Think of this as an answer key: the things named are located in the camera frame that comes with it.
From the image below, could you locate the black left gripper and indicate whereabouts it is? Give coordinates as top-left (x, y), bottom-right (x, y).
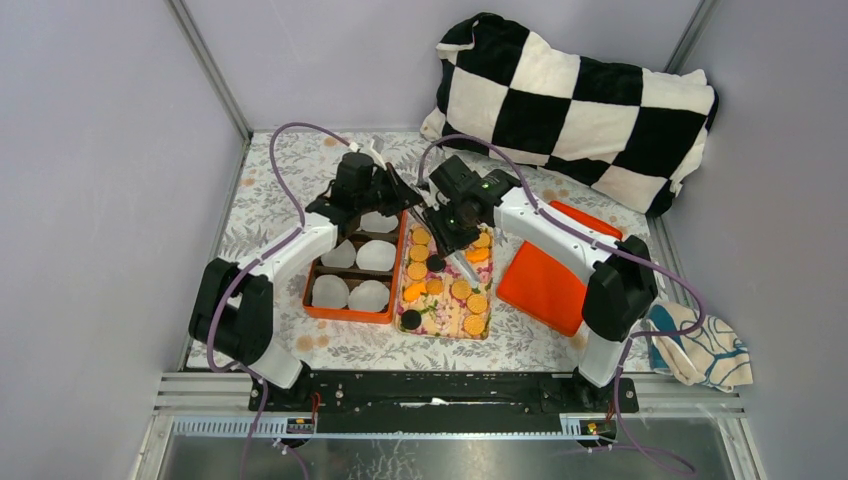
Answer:
top-left (355, 163), bottom-right (424, 219)

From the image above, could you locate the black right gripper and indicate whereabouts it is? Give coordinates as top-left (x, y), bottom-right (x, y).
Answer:
top-left (422, 197), bottom-right (481, 260)

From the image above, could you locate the black sandwich cookie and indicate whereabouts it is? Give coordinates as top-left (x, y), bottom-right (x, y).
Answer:
top-left (425, 255), bottom-right (446, 273)
top-left (399, 309), bottom-right (422, 331)

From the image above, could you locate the orange cookie box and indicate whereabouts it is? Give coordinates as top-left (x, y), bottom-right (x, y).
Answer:
top-left (302, 212), bottom-right (407, 325)

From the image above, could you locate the floral cookie tray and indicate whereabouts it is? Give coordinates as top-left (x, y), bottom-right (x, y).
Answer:
top-left (393, 222), bottom-right (494, 340)

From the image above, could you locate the orange box lid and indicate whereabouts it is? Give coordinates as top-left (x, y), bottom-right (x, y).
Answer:
top-left (496, 242), bottom-right (586, 337)

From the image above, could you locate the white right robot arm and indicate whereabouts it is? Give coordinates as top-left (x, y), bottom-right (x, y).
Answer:
top-left (417, 156), bottom-right (658, 412)

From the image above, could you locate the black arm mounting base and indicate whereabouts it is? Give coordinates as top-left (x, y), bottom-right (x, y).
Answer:
top-left (248, 369), bottom-right (640, 436)

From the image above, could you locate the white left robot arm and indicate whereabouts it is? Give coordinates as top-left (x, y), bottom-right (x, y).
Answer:
top-left (188, 152), bottom-right (423, 411)

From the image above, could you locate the round golden biscuit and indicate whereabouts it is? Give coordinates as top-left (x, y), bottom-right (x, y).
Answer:
top-left (450, 280), bottom-right (473, 301)
top-left (425, 278), bottom-right (444, 295)
top-left (473, 232), bottom-right (492, 249)
top-left (411, 226), bottom-right (431, 246)
top-left (466, 294), bottom-right (489, 315)
top-left (409, 244), bottom-right (430, 263)
top-left (462, 314), bottom-right (486, 336)
top-left (406, 262), bottom-right (428, 281)

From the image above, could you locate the orange jam cookie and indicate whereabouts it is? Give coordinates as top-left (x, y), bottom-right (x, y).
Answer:
top-left (402, 282), bottom-right (427, 303)
top-left (465, 248), bottom-right (491, 264)

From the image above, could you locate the floral table mat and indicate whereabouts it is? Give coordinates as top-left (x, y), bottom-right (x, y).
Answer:
top-left (185, 129), bottom-right (670, 374)

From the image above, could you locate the black white checkered blanket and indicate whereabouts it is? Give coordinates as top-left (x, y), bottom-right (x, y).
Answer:
top-left (420, 12), bottom-right (719, 217)

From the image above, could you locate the white blue patterned cloth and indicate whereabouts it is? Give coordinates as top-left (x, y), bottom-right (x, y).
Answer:
top-left (647, 302), bottom-right (754, 393)

